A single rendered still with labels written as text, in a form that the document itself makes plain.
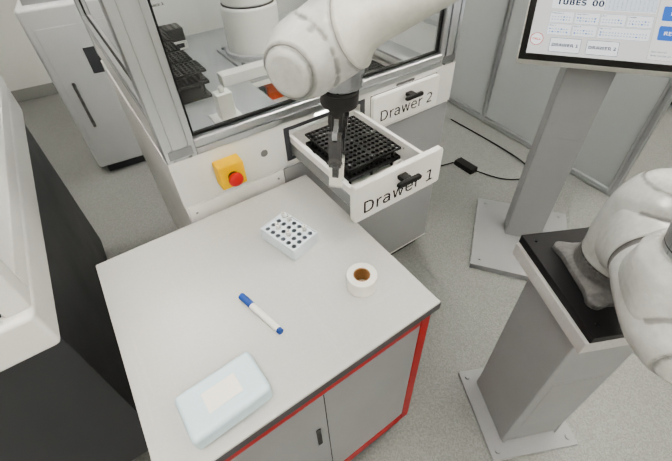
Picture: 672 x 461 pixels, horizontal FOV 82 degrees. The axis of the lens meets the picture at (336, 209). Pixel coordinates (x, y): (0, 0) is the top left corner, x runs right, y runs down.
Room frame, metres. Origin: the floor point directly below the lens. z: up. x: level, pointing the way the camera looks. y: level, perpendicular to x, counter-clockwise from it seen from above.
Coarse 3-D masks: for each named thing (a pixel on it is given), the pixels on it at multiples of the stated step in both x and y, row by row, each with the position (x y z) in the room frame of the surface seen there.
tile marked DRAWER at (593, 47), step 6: (588, 42) 1.27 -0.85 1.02; (594, 42) 1.27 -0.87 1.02; (600, 42) 1.26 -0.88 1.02; (606, 42) 1.26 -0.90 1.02; (612, 42) 1.25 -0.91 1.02; (618, 42) 1.25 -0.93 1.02; (588, 48) 1.26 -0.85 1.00; (594, 48) 1.25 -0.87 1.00; (600, 48) 1.25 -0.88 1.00; (606, 48) 1.24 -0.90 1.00; (612, 48) 1.24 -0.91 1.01; (618, 48) 1.23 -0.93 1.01; (588, 54) 1.25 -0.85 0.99; (594, 54) 1.24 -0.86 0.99; (600, 54) 1.24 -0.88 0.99; (606, 54) 1.23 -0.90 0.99; (612, 54) 1.23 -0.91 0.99
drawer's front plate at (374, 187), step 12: (420, 156) 0.80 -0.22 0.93; (432, 156) 0.82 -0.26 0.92; (396, 168) 0.76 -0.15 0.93; (408, 168) 0.77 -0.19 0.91; (420, 168) 0.80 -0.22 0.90; (432, 168) 0.82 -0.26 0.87; (372, 180) 0.72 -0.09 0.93; (384, 180) 0.73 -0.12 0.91; (396, 180) 0.75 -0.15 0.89; (420, 180) 0.80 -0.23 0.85; (432, 180) 0.83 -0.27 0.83; (360, 192) 0.69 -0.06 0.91; (372, 192) 0.71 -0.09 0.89; (384, 192) 0.73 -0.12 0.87; (408, 192) 0.78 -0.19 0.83; (360, 204) 0.69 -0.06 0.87; (384, 204) 0.73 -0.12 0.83; (360, 216) 0.69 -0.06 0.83
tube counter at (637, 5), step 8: (592, 0) 1.36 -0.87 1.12; (600, 0) 1.35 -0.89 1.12; (608, 0) 1.34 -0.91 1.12; (616, 0) 1.34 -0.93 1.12; (624, 0) 1.33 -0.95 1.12; (632, 0) 1.32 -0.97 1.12; (640, 0) 1.31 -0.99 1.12; (648, 0) 1.31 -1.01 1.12; (656, 0) 1.30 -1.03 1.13; (592, 8) 1.34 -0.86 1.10; (600, 8) 1.33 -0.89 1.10; (608, 8) 1.33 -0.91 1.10; (616, 8) 1.32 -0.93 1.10; (624, 8) 1.31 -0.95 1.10; (632, 8) 1.30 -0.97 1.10; (640, 8) 1.30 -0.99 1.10; (648, 8) 1.29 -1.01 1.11; (656, 8) 1.28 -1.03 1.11
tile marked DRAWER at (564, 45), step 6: (552, 42) 1.31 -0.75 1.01; (558, 42) 1.30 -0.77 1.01; (564, 42) 1.29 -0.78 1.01; (570, 42) 1.29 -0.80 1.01; (576, 42) 1.28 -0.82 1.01; (552, 48) 1.29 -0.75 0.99; (558, 48) 1.29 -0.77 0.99; (564, 48) 1.28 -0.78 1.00; (570, 48) 1.28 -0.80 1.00; (576, 48) 1.27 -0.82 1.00
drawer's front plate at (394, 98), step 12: (408, 84) 1.21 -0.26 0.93; (420, 84) 1.23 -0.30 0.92; (432, 84) 1.26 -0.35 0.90; (384, 96) 1.14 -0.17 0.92; (396, 96) 1.17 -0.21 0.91; (420, 96) 1.23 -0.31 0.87; (432, 96) 1.27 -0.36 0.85; (372, 108) 1.13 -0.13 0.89; (384, 108) 1.15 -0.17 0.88; (420, 108) 1.24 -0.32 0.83; (384, 120) 1.15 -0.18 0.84
